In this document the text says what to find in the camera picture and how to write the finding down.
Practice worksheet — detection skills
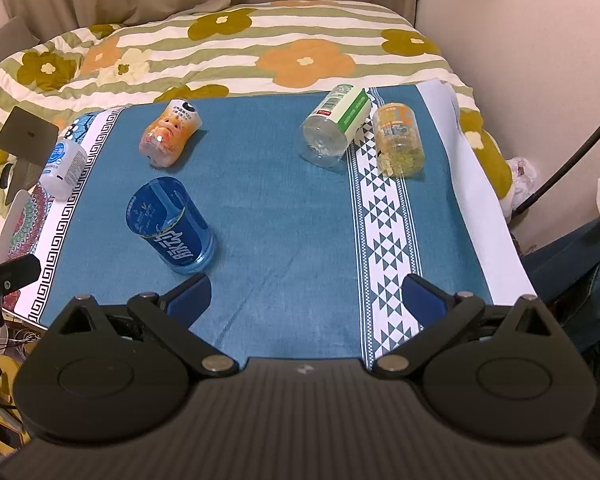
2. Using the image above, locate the orange printed cup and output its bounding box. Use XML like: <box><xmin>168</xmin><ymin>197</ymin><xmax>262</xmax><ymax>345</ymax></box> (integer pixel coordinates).
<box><xmin>139</xmin><ymin>99</ymin><xmax>203</xmax><ymax>168</ymax></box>

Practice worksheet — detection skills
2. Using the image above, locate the floral striped blanket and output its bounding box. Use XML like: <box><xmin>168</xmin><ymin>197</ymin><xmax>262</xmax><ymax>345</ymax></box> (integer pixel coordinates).
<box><xmin>0</xmin><ymin>0</ymin><xmax>513</xmax><ymax>256</ymax></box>

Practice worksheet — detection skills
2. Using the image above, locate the white flat object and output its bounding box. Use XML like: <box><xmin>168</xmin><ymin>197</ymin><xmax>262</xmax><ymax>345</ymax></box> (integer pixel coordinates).
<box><xmin>0</xmin><ymin>190</ymin><xmax>32</xmax><ymax>267</ymax></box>

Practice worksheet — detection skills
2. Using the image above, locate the clear plastic bag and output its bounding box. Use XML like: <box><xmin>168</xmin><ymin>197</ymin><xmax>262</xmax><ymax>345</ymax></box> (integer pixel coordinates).
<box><xmin>505</xmin><ymin>156</ymin><xmax>538</xmax><ymax>211</ymax></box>

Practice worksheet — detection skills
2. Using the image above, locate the black cable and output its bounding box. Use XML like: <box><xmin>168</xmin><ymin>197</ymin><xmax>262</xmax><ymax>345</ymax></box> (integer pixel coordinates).
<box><xmin>510</xmin><ymin>100</ymin><xmax>600</xmax><ymax>221</ymax></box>

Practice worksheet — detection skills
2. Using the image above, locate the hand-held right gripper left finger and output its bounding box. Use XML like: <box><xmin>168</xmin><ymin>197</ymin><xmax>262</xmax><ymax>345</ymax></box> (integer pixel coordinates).
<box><xmin>45</xmin><ymin>274</ymin><xmax>236</xmax><ymax>379</ymax></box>

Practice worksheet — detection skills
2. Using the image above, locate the grey board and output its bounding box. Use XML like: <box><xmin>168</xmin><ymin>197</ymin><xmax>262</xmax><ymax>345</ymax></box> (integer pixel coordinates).
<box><xmin>0</xmin><ymin>16</ymin><xmax>41</xmax><ymax>77</ymax></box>

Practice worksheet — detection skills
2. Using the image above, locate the blue transparent cup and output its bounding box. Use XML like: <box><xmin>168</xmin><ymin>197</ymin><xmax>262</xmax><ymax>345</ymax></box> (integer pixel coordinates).
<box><xmin>125</xmin><ymin>176</ymin><xmax>217</xmax><ymax>276</ymax></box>

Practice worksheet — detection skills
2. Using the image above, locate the yellow object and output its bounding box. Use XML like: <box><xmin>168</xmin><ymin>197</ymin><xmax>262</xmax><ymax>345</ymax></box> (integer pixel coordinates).
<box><xmin>0</xmin><ymin>352</ymin><xmax>32</xmax><ymax>453</ymax></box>

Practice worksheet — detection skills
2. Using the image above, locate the clear cup with green label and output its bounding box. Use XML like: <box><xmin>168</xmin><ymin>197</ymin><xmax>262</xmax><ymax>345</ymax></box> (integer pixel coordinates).
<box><xmin>300</xmin><ymin>83</ymin><xmax>372</xmax><ymax>168</ymax></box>

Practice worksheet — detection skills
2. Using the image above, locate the yellow cup with orange label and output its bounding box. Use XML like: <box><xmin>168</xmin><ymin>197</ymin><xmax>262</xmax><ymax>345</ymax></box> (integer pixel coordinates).
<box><xmin>371</xmin><ymin>102</ymin><xmax>426</xmax><ymax>178</ymax></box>

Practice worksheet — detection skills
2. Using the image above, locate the person's leg in jeans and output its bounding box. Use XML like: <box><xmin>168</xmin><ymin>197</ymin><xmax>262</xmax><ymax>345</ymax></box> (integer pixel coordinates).
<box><xmin>522</xmin><ymin>217</ymin><xmax>600</xmax><ymax>353</ymax></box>

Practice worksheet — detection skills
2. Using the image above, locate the white cup with blue label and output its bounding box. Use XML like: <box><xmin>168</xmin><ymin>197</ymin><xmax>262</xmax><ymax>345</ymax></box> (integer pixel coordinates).
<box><xmin>39</xmin><ymin>140</ymin><xmax>88</xmax><ymax>199</ymax></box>

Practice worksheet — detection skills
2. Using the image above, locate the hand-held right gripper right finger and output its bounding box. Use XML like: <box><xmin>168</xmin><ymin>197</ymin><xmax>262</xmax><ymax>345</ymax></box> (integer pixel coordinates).
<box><xmin>371</xmin><ymin>274</ymin><xmax>564</xmax><ymax>377</ymax></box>

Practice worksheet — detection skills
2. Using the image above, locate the black square plate stand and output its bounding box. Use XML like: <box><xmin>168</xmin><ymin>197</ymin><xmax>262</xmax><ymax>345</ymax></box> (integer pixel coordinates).
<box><xmin>0</xmin><ymin>106</ymin><xmax>59</xmax><ymax>206</ymax></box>

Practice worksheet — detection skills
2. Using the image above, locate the blue patterned cloth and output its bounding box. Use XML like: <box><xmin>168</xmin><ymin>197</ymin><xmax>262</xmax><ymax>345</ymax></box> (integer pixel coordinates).
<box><xmin>2</xmin><ymin>77</ymin><xmax>538</xmax><ymax>361</ymax></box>

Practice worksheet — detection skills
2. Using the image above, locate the black clamp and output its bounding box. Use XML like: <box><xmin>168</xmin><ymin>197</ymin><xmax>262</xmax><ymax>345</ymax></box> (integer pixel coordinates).
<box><xmin>0</xmin><ymin>254</ymin><xmax>42</xmax><ymax>332</ymax></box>

